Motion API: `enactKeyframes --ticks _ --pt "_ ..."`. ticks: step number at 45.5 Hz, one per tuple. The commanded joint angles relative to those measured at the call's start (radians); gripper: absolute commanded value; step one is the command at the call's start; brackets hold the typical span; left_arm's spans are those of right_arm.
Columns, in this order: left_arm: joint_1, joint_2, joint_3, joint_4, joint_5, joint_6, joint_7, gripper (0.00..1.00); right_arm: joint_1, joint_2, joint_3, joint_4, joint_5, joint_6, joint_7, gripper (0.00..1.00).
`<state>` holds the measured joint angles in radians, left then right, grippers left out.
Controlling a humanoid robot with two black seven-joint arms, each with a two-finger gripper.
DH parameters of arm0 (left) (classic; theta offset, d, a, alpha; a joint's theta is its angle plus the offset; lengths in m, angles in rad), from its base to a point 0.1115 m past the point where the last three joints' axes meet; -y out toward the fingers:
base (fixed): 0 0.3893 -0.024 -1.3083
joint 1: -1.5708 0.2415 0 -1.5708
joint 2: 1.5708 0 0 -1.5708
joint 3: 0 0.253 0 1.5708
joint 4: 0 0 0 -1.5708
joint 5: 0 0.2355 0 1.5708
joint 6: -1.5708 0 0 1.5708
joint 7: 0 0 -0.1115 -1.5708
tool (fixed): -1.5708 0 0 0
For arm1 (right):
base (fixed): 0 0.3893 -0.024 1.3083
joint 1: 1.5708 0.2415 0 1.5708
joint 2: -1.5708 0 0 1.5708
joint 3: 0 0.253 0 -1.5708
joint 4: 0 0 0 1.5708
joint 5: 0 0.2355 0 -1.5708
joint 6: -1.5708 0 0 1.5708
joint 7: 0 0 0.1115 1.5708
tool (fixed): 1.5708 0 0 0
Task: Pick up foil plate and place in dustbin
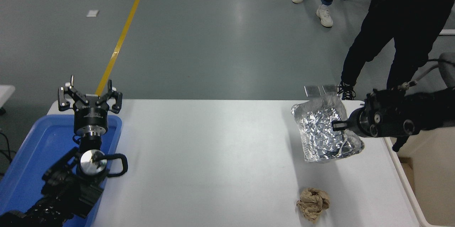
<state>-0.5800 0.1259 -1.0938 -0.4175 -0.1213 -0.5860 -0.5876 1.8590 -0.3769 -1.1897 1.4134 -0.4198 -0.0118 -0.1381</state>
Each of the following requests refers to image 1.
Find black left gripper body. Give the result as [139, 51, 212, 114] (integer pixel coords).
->
[74, 105, 109, 133]

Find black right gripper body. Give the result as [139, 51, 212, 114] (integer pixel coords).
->
[346, 108, 363, 138]

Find foil plate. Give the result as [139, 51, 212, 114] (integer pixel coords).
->
[291, 94, 365, 163]

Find blue plastic tray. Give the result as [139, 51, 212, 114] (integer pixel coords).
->
[0, 114, 123, 227]

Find white side table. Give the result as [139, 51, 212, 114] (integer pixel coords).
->
[0, 85, 16, 115]

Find crumpled tan paper ball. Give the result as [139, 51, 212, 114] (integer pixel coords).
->
[296, 187, 330, 223]

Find large pale bin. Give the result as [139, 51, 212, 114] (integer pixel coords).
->
[383, 127, 455, 227]

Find grey chair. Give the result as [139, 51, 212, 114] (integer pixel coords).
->
[413, 52, 455, 89]

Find black floor cables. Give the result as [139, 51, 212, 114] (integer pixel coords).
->
[0, 130, 16, 178]

